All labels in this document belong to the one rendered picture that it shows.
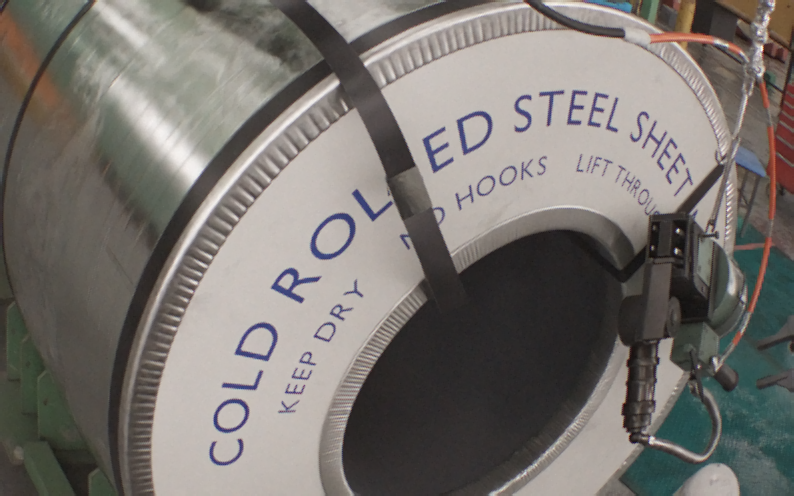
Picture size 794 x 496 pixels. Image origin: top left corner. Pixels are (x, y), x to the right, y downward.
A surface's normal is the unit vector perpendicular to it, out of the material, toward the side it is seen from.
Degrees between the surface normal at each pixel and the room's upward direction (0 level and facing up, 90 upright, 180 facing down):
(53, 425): 90
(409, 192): 96
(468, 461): 28
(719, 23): 90
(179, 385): 90
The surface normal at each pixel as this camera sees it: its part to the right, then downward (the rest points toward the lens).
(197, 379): 0.55, 0.49
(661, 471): 0.27, -0.87
